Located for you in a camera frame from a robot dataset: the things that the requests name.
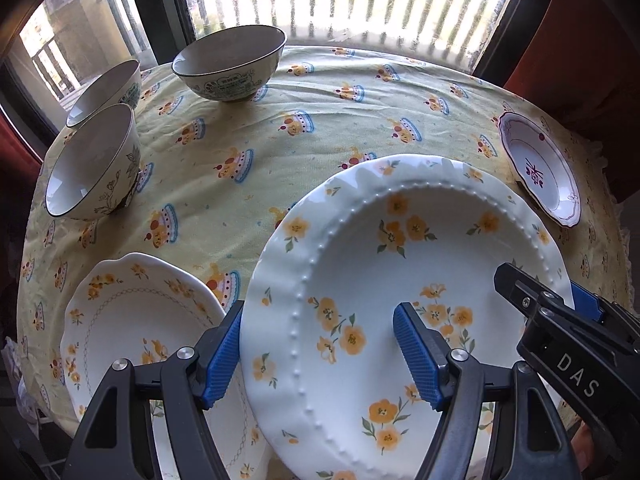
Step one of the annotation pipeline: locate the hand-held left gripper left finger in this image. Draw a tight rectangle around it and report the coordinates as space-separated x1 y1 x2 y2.
62 301 246 480

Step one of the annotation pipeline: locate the dark window frame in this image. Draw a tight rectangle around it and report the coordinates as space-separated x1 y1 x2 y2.
0 0 566 161

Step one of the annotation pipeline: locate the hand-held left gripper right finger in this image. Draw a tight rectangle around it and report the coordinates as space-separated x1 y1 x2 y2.
393 302 583 480

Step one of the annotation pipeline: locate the yellow printed tablecloth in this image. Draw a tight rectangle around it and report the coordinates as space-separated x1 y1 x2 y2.
15 45 633 480

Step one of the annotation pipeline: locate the red curtain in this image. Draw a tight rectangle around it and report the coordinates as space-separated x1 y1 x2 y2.
505 0 640 201
0 105 46 166

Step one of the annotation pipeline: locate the cream bowl green print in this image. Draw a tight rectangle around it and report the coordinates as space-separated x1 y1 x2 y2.
66 59 143 128
171 25 287 103

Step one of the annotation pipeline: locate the cream bowl floral line print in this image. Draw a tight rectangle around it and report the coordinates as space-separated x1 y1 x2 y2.
45 103 141 221

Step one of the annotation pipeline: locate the balcony railing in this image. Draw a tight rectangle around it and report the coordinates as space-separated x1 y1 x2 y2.
195 0 516 68

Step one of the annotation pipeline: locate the small red pattern plate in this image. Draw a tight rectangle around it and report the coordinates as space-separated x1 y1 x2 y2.
497 111 582 227

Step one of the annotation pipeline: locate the scalloped yellow floral plate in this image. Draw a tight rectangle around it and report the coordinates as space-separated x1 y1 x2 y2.
60 252 273 480

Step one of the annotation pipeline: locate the large yellow floral plate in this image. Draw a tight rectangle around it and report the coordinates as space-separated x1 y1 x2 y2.
240 154 576 480

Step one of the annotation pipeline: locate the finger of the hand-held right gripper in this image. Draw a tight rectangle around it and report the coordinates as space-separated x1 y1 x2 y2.
572 282 640 356
494 262 576 320

